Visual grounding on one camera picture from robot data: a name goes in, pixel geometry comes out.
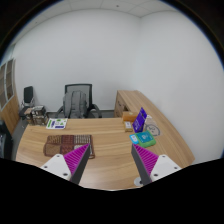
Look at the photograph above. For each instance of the white plastic bag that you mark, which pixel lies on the white plastic bag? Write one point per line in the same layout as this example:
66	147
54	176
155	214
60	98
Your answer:
151	126

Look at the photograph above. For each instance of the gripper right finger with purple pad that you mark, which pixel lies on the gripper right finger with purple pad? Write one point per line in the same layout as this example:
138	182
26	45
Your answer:
152	167

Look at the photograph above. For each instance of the black mesh office chair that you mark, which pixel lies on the black mesh office chair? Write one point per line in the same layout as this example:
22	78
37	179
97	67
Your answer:
87	89

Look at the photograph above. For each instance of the wooden side cabinet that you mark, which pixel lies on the wooden side cabinet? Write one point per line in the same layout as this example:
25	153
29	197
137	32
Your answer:
131	101

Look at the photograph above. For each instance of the brown patterned towel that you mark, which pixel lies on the brown patterned towel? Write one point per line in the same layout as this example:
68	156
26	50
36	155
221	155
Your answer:
62	144

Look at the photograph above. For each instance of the stack of boxes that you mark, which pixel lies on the stack of boxes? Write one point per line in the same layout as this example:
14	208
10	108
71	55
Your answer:
36	115

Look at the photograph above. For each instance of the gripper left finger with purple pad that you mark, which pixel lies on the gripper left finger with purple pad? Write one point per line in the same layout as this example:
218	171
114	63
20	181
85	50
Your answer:
69	166

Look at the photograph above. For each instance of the green teal box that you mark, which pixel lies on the green teal box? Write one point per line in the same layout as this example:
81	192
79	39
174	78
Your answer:
145	139

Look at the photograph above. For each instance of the small brown cardboard box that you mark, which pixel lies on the small brown cardboard box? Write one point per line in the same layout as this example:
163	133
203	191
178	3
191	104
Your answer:
128	126

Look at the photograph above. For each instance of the small blue card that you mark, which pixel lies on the small blue card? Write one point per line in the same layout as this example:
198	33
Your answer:
133	139

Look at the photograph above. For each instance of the purple box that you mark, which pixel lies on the purple box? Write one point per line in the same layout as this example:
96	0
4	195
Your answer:
138	123

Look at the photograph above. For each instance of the wooden bookshelf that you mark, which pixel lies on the wooden bookshelf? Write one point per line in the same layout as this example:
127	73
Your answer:
9	107

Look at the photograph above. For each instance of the white round sticker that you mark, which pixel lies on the white round sticker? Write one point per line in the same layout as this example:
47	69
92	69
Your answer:
138	182

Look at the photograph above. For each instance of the black side chair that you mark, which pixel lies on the black side chair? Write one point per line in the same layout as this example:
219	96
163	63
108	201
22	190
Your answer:
28	101

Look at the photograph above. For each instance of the white green instruction sheet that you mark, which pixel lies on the white green instruction sheet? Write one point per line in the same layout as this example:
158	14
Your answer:
56	123

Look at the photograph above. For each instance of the grey backpack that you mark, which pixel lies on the grey backpack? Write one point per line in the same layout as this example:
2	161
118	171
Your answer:
75	104

